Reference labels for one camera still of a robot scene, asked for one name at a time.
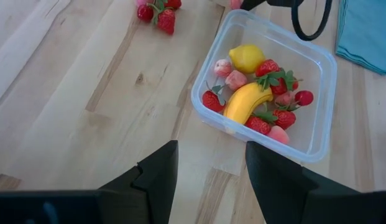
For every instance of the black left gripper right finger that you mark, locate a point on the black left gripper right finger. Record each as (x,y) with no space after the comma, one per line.
(273,186)

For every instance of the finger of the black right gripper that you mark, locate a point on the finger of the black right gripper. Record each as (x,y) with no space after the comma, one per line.
(253,3)
(286,2)

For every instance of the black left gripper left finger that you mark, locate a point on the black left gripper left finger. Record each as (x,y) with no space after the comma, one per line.
(161,180)

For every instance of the pink toy peach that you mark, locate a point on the pink toy peach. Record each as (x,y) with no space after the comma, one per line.
(278,134)
(235,3)
(235,80)
(223,68)
(284,99)
(141,2)

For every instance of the yellow toy lemon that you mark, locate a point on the yellow toy lemon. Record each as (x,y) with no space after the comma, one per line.
(247,58)

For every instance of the pale pink fruit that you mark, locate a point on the pale pink fruit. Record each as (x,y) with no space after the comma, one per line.
(257,125)

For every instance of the red toy strawberry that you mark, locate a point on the red toy strawberry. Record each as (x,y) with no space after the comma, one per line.
(212,102)
(166,21)
(285,119)
(174,3)
(279,88)
(266,67)

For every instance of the clear plastic tupperware container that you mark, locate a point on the clear plastic tupperware container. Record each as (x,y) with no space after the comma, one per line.
(314,124)

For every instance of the yellow toy banana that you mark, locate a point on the yellow toy banana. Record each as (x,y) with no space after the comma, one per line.
(244,104)

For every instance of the dark red toy cherry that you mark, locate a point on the dark red toy cherry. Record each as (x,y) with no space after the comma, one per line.
(145,13)
(304,98)

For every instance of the teal folded cloth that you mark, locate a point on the teal folded cloth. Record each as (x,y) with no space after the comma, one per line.
(366,31)

